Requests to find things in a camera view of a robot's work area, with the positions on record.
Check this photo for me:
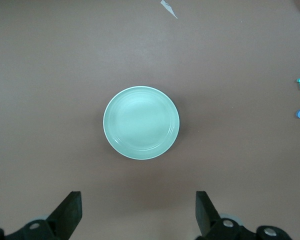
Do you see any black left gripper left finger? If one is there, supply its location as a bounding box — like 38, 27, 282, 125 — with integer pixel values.
0, 191, 83, 240

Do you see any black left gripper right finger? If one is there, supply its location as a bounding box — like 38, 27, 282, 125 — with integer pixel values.
195, 190, 295, 240

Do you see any pale green round plate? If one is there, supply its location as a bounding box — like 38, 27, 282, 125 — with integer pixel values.
102, 85, 180, 161

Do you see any brown paper table cover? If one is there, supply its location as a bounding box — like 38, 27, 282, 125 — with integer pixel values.
0, 0, 300, 240

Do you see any white paper scrap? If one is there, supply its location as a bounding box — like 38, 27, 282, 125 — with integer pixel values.
160, 0, 179, 19

